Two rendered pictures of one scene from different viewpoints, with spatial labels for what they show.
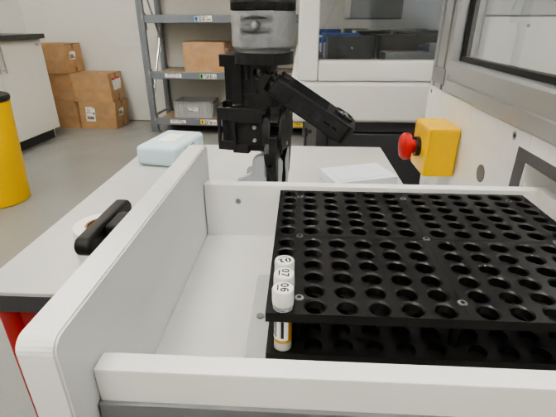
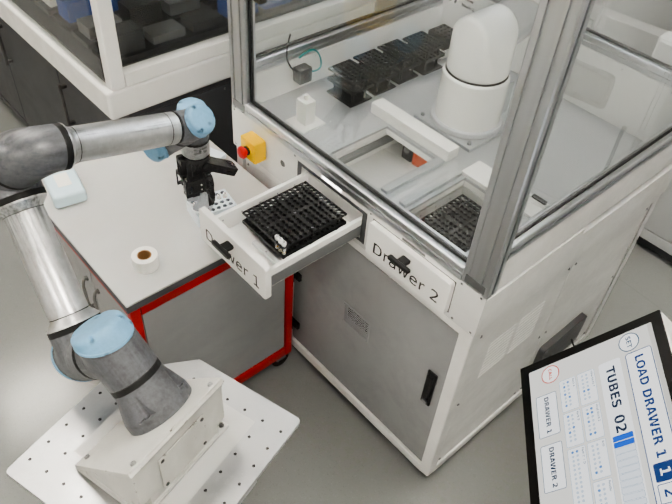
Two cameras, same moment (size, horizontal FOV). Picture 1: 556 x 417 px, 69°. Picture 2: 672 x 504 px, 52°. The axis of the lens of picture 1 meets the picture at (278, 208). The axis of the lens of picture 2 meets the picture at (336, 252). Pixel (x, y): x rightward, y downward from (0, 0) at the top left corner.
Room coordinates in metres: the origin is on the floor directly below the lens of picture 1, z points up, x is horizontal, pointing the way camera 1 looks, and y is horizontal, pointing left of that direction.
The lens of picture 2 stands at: (-0.76, 0.85, 2.13)
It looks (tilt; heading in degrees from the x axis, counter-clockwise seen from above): 45 degrees down; 312
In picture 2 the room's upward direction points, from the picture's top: 5 degrees clockwise
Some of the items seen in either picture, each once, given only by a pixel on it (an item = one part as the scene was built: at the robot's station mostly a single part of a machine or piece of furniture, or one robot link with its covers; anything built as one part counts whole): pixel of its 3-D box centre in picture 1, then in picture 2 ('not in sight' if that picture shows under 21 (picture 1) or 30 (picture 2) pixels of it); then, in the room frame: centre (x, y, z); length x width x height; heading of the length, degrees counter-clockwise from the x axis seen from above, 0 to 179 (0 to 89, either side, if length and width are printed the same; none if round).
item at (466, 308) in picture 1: (419, 275); (294, 221); (0.26, -0.11, 0.87); 0.22 x 0.18 x 0.06; 87
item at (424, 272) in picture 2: not in sight; (407, 266); (-0.06, -0.21, 0.87); 0.29 x 0.02 x 0.11; 177
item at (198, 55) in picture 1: (208, 56); not in sight; (4.23, 0.69, 0.72); 0.41 x 0.32 x 0.28; 83
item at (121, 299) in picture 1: (161, 262); (234, 251); (0.27, 0.09, 0.87); 0.29 x 0.02 x 0.11; 177
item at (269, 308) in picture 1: (287, 238); (264, 229); (0.26, -0.01, 0.90); 0.18 x 0.02 x 0.01; 177
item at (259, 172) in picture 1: (258, 186); (202, 205); (0.49, 0.03, 0.85); 0.06 x 0.03 x 0.09; 77
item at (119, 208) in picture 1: (121, 225); (225, 247); (0.27, 0.12, 0.91); 0.07 x 0.04 x 0.01; 177
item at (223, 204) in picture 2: not in sight; (212, 207); (0.53, -0.03, 0.78); 0.12 x 0.08 x 0.04; 78
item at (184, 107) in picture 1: (197, 107); not in sight; (4.24, 0.84, 0.22); 0.40 x 0.30 x 0.17; 83
